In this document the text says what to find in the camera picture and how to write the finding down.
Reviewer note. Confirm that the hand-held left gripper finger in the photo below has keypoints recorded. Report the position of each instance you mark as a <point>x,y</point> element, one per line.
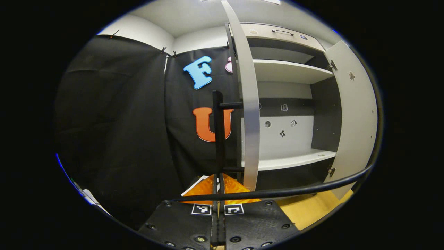
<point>222,231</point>
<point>214,231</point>

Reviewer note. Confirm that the grey cabinet door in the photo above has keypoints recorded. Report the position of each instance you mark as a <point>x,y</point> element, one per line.
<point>357,121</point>
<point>251,121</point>

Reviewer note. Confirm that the grey double-door shoe cabinet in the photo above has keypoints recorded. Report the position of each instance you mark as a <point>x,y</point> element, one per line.
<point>284,71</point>

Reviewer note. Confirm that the black backdrop cloth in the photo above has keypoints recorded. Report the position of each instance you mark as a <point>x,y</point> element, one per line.
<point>121,121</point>

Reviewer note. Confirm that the large ceiling light panel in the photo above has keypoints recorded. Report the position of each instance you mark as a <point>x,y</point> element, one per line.
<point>272,1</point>

